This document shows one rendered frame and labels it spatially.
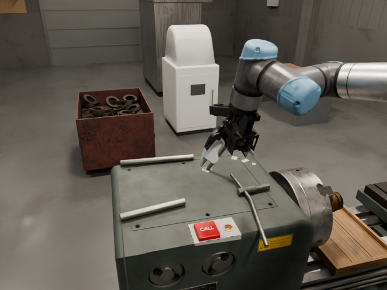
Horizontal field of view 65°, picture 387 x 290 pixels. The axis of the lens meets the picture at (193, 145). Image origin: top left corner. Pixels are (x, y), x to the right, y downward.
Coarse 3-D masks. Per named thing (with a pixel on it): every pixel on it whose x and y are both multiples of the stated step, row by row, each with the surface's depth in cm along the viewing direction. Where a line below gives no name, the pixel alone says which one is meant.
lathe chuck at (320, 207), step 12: (300, 168) 122; (300, 180) 112; (312, 180) 113; (312, 192) 109; (312, 204) 107; (324, 204) 108; (312, 216) 107; (324, 216) 108; (324, 228) 109; (324, 240) 112
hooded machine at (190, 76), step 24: (168, 48) 421; (192, 48) 396; (168, 72) 423; (192, 72) 396; (216, 72) 407; (168, 96) 441; (192, 96) 410; (216, 96) 423; (168, 120) 461; (192, 120) 426; (216, 120) 440
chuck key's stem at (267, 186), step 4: (264, 184) 103; (268, 184) 103; (240, 188) 100; (244, 188) 100; (248, 188) 100; (252, 188) 100; (256, 188) 101; (260, 188) 102; (264, 188) 102; (268, 188) 103; (240, 192) 99; (248, 192) 100; (252, 192) 101
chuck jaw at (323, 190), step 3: (318, 186) 112; (321, 186) 112; (324, 186) 114; (327, 186) 114; (330, 186) 114; (318, 189) 111; (321, 189) 111; (324, 189) 112; (327, 189) 113; (330, 189) 114; (321, 192) 111; (324, 192) 111; (327, 192) 113; (330, 192) 113; (330, 195) 112; (333, 195) 113; (330, 198) 115
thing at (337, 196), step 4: (336, 192) 126; (332, 196) 123; (336, 196) 124; (340, 196) 124; (336, 200) 123; (340, 200) 123; (332, 204) 121; (336, 204) 122; (340, 204) 123; (332, 208) 122; (336, 208) 123; (340, 208) 125
